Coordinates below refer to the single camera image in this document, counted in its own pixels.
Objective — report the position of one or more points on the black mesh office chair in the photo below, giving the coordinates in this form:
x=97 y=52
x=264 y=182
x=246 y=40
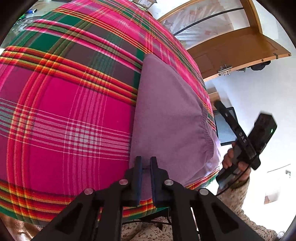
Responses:
x=224 y=134

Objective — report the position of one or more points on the wooden door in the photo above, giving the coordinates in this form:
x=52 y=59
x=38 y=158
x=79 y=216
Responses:
x=231 y=51

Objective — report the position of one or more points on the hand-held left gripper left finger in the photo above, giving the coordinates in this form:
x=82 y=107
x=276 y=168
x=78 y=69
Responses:
x=139 y=185

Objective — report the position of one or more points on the person's right hand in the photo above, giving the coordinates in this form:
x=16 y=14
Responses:
x=227 y=160

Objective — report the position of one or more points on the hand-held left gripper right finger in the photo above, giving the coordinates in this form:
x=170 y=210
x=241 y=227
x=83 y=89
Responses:
x=152 y=183

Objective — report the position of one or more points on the wooden board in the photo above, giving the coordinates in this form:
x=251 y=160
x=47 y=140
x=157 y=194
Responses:
x=212 y=99

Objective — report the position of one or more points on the person's right forearm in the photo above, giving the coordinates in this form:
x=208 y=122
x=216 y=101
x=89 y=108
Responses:
x=235 y=199

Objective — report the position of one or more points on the purple fleece pants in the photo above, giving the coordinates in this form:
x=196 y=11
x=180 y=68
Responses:
x=168 y=115

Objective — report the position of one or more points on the cardboard box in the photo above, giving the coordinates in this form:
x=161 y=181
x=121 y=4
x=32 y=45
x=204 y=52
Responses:
x=145 y=2

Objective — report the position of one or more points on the wooden door frame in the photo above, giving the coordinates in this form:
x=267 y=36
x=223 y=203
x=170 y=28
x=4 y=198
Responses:
x=251 y=14

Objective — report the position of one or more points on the dark hanging clothing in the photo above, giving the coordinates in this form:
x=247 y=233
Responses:
x=259 y=66

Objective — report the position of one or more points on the clear printed door curtain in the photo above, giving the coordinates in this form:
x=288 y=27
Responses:
x=208 y=23

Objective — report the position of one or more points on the person's floral clothing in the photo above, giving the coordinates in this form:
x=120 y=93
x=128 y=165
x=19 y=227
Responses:
x=148 y=234

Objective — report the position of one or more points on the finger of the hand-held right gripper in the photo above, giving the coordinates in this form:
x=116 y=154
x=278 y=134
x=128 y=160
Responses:
x=225 y=115

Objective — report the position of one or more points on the pink green plaid bed sheet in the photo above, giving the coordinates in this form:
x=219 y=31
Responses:
x=57 y=115

